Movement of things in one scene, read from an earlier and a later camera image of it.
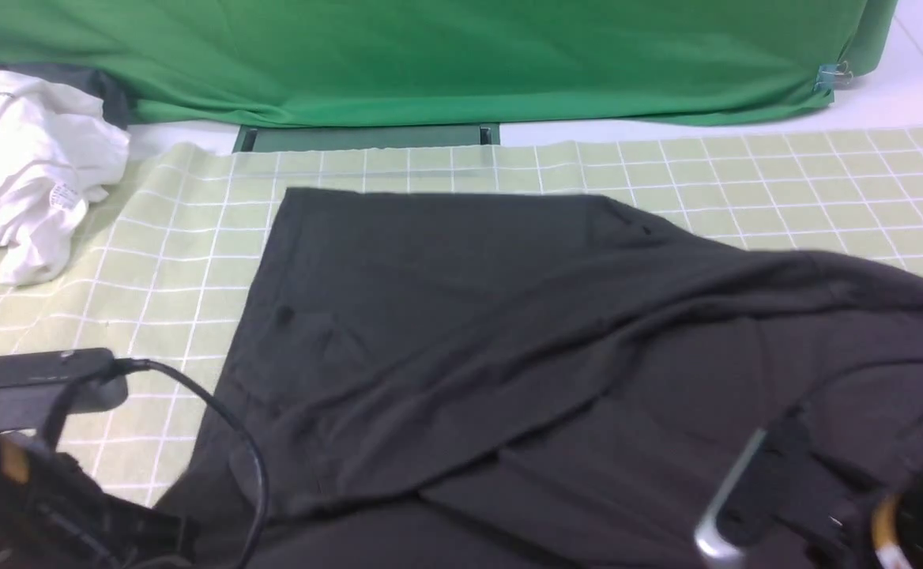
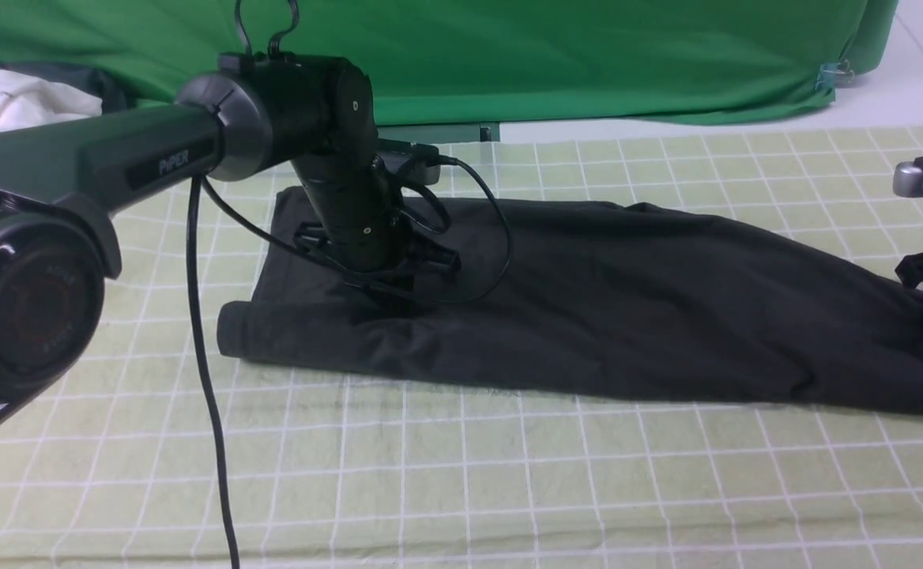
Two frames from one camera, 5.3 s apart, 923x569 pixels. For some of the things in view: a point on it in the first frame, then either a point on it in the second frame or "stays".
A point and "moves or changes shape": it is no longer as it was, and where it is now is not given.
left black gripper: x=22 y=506 to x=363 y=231
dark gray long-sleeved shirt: x=452 y=378 moves or changes shape
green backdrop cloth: x=221 y=62 stays
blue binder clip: x=835 y=73 stays
